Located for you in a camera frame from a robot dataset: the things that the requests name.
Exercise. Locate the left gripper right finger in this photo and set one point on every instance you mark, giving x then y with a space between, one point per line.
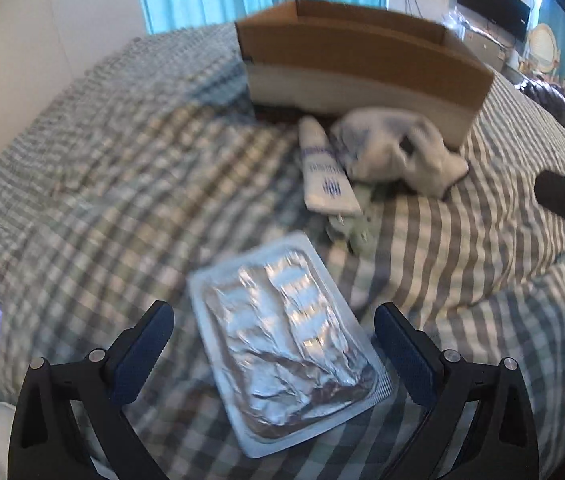
501 442

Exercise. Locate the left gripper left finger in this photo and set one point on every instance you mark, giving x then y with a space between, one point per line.
45 442

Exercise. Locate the white socks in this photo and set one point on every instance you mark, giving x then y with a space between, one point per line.
384 145

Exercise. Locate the silver foil blister pack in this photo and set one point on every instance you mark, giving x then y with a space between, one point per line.
289 358

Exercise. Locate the white toothpaste tube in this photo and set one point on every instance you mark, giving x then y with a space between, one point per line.
326 186

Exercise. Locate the black puffy jacket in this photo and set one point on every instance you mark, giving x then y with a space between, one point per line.
550 97

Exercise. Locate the oval vanity mirror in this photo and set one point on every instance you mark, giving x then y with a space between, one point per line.
543 48

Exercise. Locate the silver mini fridge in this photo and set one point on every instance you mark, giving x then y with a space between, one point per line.
485 47

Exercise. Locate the grey checkered bed sheet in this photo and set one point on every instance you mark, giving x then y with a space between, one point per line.
152 166

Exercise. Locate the open cardboard box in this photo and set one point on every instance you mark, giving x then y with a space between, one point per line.
326 58

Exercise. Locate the black wall television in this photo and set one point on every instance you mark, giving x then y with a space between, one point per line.
510 15

